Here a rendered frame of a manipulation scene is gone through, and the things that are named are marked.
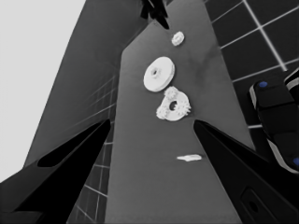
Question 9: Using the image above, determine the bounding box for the large thick white disc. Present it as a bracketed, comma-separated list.
[143, 55, 177, 93]

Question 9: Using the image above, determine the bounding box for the small white T-shaped piece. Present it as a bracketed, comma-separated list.
[176, 153, 203, 163]

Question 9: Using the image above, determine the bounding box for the white round carrier with pins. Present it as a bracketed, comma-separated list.
[155, 90, 192, 122]

